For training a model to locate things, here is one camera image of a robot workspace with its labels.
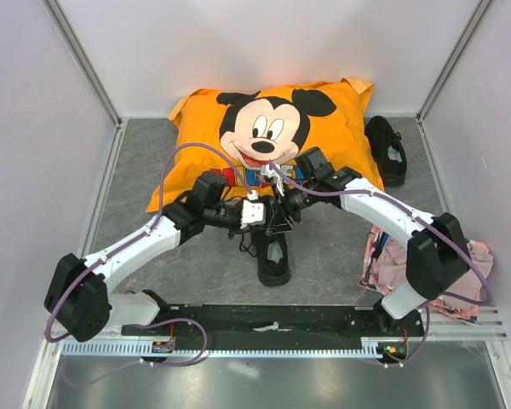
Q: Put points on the right aluminium frame post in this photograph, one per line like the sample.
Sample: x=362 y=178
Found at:
x=475 y=20

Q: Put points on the orange Mickey Mouse pillow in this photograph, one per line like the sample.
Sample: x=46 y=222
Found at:
x=235 y=134

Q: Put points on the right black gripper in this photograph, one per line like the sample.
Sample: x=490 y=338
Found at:
x=278 y=222

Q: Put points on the grey slotted cable duct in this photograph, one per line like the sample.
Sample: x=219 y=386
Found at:
x=150 y=349

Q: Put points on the white tape scrap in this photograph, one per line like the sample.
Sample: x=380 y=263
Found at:
x=275 y=326

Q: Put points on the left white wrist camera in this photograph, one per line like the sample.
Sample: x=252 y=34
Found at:
x=253 y=211

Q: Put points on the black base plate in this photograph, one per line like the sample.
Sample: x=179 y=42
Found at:
x=326 y=327

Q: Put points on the pink crumpled cloth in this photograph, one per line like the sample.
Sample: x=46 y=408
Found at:
x=384 y=268

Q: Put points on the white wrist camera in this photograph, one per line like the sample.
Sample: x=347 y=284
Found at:
x=253 y=211
x=270 y=173

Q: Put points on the left aluminium frame post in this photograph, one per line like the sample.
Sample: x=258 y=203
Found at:
x=67 y=31

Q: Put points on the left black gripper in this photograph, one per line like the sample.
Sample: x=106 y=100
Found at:
x=237 y=227

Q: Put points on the aluminium frame post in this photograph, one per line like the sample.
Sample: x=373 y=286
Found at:
x=67 y=31
x=475 y=20

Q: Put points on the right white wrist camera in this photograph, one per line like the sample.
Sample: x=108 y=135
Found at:
x=270 y=173

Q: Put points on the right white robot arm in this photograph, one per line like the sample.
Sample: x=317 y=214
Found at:
x=437 y=253

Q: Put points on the black sneaker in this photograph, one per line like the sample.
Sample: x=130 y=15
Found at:
x=387 y=151
x=270 y=252

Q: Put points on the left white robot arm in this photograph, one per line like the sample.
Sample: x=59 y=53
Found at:
x=80 y=296

